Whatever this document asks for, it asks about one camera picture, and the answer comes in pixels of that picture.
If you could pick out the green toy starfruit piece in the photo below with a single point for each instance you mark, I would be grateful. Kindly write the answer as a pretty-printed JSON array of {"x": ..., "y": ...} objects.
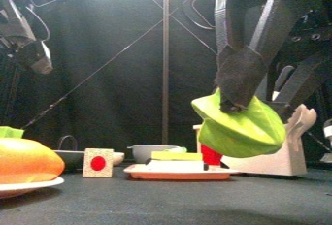
[{"x": 10, "y": 132}]

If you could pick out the white object at edge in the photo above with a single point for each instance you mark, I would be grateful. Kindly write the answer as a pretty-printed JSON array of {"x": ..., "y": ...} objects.
[{"x": 327, "y": 140}]

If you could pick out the white plastic rack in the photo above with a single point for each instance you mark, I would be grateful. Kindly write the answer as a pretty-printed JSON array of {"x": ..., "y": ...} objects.
[{"x": 283, "y": 153}]

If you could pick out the red toy piece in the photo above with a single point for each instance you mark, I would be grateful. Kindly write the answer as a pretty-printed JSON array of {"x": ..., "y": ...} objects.
[{"x": 210, "y": 155}]

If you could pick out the yellow egg sushi toy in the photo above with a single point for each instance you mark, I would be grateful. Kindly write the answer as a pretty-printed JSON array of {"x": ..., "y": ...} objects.
[{"x": 176, "y": 159}]

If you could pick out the orange toy mango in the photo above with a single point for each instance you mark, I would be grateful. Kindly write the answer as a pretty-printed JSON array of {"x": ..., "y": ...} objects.
[{"x": 26, "y": 161}]

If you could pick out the grey pot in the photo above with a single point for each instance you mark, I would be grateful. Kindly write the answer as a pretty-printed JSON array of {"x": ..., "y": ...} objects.
[{"x": 152, "y": 153}]

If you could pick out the orange and white tray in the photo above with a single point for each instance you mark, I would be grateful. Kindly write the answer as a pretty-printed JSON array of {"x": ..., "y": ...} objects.
[{"x": 180, "y": 173}]

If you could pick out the speckled cube with red dot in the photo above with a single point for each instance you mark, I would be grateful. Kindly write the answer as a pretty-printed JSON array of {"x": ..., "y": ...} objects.
[{"x": 98, "y": 163}]

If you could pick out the small white bowl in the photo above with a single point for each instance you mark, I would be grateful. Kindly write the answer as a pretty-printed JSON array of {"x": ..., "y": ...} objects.
[{"x": 118, "y": 158}]

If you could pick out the white round plate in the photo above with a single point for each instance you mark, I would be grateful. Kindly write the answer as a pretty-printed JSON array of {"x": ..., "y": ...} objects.
[{"x": 32, "y": 186}]

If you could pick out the metal frame pole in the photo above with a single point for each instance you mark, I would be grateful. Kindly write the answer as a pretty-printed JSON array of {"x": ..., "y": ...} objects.
[{"x": 165, "y": 60}]

